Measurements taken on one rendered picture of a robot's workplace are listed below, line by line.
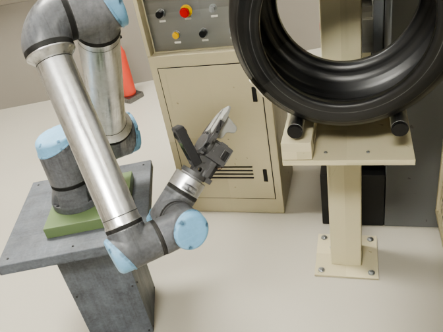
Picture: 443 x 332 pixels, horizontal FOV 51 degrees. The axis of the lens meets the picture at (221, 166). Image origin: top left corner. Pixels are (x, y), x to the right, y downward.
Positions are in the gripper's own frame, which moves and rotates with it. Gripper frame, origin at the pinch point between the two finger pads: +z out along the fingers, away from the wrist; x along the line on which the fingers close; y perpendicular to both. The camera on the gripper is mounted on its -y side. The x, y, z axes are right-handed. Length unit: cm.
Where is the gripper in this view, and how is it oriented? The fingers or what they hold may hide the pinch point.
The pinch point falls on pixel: (225, 109)
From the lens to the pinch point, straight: 125.7
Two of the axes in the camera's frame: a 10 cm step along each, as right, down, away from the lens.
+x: 3.3, 1.3, -9.4
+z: 5.3, -8.5, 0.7
